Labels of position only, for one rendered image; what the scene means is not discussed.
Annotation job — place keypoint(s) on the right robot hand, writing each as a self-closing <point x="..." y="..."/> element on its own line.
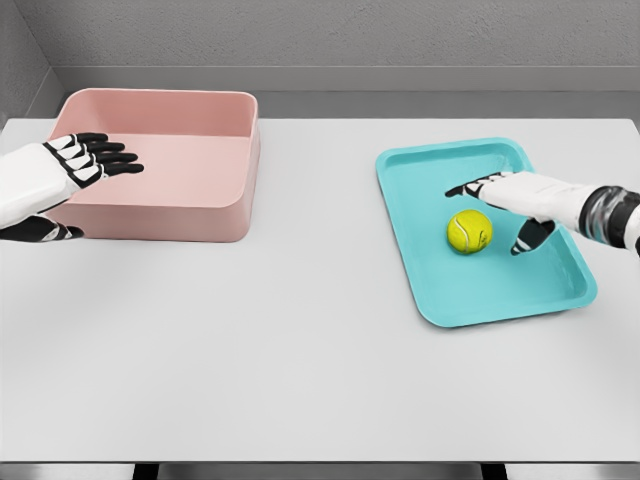
<point x="520" y="192"/>

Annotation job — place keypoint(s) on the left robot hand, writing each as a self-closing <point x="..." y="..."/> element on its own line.
<point x="35" y="172"/>

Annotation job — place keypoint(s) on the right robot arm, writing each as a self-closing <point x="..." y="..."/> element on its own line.
<point x="605" y="212"/>

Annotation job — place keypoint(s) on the yellow tennis ball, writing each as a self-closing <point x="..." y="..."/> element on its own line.
<point x="469" y="231"/>

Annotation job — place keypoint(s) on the blue tray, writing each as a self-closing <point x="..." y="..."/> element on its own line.
<point x="480" y="280"/>

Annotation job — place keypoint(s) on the pink basket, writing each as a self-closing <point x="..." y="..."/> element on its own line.
<point x="175" y="165"/>

